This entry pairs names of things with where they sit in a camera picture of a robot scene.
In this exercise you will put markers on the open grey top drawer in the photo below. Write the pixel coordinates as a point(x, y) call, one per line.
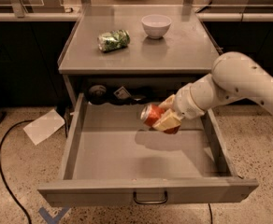
point(110, 153)

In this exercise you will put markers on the white bowl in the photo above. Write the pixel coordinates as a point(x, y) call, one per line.
point(156, 26)

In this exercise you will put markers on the green soda can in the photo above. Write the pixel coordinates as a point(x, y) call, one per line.
point(113, 40)

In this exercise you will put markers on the grey cabinet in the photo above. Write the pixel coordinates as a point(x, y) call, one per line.
point(185, 49)

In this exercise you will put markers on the black drawer handle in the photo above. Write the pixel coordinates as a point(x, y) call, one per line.
point(149, 198)

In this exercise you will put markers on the red coke can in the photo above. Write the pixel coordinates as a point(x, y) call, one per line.
point(151, 113)

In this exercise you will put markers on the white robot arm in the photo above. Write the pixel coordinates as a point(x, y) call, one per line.
point(234, 76)

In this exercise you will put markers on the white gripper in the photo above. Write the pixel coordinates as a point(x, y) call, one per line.
point(187, 102)

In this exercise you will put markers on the white paper sheet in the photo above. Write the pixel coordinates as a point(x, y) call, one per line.
point(45, 126)

